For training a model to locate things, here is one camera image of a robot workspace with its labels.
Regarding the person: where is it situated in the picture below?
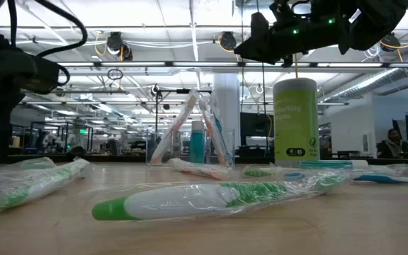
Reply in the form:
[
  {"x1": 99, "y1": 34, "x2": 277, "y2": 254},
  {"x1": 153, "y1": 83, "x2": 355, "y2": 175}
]
[{"x1": 375, "y1": 127, "x2": 408, "y2": 159}]

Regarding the green disinfecting wipes canister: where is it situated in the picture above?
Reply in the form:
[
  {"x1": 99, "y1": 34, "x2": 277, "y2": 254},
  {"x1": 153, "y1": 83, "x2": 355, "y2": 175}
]
[{"x1": 272, "y1": 77, "x2": 320, "y2": 168}]

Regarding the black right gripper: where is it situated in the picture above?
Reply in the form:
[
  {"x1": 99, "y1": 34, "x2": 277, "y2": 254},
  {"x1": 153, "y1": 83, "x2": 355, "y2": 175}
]
[{"x1": 234, "y1": 0, "x2": 339, "y2": 67}]

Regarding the green toothbrush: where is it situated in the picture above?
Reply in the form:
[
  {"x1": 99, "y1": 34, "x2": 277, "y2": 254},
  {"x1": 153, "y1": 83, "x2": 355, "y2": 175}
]
[
  {"x1": 91, "y1": 169, "x2": 351, "y2": 222},
  {"x1": 242, "y1": 164, "x2": 287, "y2": 179},
  {"x1": 0, "y1": 157, "x2": 92, "y2": 210}
]

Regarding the blue toothbrush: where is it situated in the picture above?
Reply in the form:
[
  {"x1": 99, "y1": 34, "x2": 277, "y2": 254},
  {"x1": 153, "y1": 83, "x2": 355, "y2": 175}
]
[
  {"x1": 283, "y1": 171, "x2": 408, "y2": 186},
  {"x1": 209, "y1": 90, "x2": 234, "y2": 167}
]

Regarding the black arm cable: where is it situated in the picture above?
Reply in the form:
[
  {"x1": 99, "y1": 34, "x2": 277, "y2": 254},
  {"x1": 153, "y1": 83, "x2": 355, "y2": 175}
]
[{"x1": 7, "y1": 0, "x2": 89, "y2": 86}]

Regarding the ceiling cable reel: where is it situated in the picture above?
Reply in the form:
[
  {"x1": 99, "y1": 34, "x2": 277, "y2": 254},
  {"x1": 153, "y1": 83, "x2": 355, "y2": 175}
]
[
  {"x1": 106, "y1": 30, "x2": 134, "y2": 62},
  {"x1": 380, "y1": 32, "x2": 402, "y2": 53},
  {"x1": 219, "y1": 30, "x2": 238, "y2": 52}
]

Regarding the clear plastic organizer holder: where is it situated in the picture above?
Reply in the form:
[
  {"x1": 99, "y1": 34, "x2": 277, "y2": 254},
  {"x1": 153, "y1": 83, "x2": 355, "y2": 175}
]
[{"x1": 146, "y1": 127, "x2": 237, "y2": 168}]

